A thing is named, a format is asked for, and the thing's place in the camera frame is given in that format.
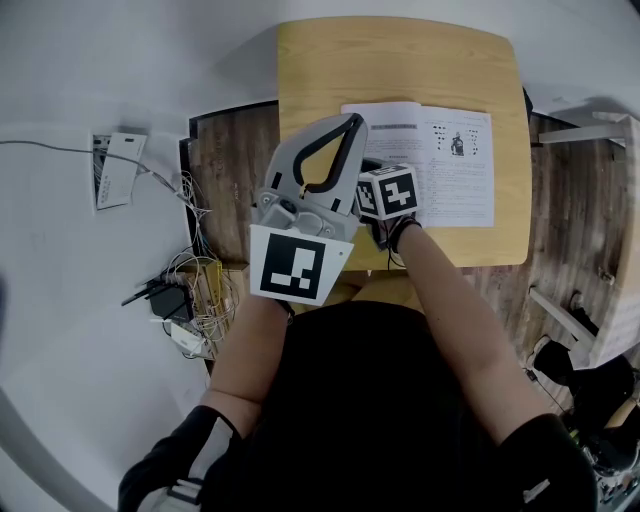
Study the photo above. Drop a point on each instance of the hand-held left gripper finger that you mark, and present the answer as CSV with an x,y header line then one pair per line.
x,y
282,160
352,185

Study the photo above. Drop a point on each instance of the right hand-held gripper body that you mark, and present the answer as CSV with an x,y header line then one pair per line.
x,y
395,192

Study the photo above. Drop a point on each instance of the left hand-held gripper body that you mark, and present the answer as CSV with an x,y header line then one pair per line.
x,y
292,265

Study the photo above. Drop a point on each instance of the yellow covered booklet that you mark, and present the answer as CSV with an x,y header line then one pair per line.
x,y
450,190

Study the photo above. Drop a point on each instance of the person's right forearm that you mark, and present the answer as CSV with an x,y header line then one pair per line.
x,y
460,325

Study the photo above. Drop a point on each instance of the person's left forearm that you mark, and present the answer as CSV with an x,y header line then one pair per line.
x,y
250,350

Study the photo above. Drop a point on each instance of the person's right hand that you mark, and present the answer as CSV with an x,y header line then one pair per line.
x,y
384,234

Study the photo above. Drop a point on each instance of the black wristband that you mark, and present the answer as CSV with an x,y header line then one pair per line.
x,y
407,225
289,312

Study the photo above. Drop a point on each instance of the brown cardboard box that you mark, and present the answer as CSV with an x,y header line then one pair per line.
x,y
237,282

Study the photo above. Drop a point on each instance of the person's yellow trousers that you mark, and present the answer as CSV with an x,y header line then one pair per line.
x,y
385,290

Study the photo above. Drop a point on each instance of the black router with antennas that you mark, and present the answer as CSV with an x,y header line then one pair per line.
x,y
172,302

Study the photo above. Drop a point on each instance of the white network device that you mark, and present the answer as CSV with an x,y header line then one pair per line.
x,y
187,340

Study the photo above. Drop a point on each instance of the person's black shirt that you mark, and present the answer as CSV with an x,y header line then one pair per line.
x,y
360,410

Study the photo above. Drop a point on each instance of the black backpack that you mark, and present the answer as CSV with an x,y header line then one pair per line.
x,y
527,102

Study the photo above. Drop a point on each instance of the table with checkered cloth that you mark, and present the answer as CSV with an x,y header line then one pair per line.
x,y
627,300

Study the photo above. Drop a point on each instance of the white wall socket panel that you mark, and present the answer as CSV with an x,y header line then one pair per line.
x,y
120,170

